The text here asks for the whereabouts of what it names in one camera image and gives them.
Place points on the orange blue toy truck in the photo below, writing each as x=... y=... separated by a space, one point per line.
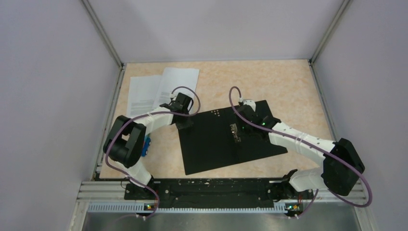
x=146 y=145

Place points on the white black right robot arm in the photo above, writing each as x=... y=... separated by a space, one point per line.
x=330 y=156

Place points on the printed paper sheet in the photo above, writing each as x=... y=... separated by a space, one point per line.
x=175 y=77
x=142 y=94

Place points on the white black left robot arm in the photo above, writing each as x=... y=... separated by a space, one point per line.
x=124 y=144

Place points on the aluminium frame rail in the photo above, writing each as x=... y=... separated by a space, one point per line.
x=107 y=195

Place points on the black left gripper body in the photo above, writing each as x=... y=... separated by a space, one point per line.
x=185 y=122

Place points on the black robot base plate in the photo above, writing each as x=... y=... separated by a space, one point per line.
x=217 y=193

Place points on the teal black file folder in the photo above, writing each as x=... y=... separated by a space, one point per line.
x=217 y=139

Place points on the left aluminium corner post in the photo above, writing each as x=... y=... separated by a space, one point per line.
x=101 y=32

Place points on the right aluminium corner post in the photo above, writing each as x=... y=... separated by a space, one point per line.
x=330 y=30

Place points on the aluminium corner post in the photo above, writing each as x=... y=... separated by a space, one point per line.
x=330 y=30
x=101 y=32

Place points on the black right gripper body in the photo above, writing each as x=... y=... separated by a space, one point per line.
x=246 y=128

